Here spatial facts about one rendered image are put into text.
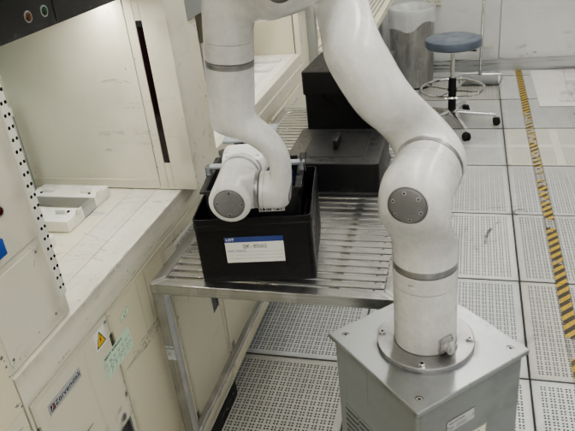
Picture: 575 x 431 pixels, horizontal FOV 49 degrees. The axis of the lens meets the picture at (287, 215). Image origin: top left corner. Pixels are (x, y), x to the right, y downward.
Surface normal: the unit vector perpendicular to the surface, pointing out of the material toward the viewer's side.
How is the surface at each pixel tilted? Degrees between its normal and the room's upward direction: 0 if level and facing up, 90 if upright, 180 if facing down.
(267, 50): 90
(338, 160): 0
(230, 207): 90
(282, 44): 90
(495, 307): 0
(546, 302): 0
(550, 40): 90
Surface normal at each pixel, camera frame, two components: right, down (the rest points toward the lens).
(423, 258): -0.26, 0.60
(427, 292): -0.12, 0.47
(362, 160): -0.10, -0.88
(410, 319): -0.61, 0.43
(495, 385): 0.50, 0.36
